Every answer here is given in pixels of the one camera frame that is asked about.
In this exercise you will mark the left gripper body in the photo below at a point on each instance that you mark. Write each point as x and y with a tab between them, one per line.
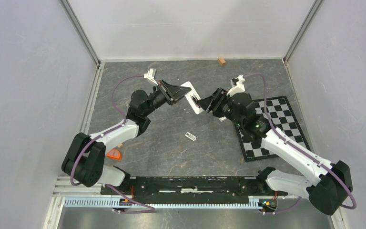
166	93

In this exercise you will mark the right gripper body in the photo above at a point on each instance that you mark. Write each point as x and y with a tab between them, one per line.
221	106

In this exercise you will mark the white label sticker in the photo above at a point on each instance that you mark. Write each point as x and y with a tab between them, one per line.
191	136

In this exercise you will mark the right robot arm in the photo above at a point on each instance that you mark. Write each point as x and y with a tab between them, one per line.
325	184

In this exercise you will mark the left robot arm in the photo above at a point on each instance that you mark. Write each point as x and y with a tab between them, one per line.
84	161

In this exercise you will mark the small wooden block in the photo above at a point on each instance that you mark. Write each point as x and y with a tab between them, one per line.
221	61

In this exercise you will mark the black white chessboard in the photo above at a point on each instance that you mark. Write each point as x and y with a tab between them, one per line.
283	117

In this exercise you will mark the orange semicircle toy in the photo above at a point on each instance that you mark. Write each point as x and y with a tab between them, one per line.
114	154

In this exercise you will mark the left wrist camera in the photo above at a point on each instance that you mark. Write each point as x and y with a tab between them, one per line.
150	77

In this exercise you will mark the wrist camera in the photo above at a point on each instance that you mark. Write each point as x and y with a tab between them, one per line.
150	77
237	84

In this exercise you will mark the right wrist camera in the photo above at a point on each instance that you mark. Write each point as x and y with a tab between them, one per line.
237	84

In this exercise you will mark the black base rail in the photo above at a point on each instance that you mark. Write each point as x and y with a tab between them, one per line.
196	190

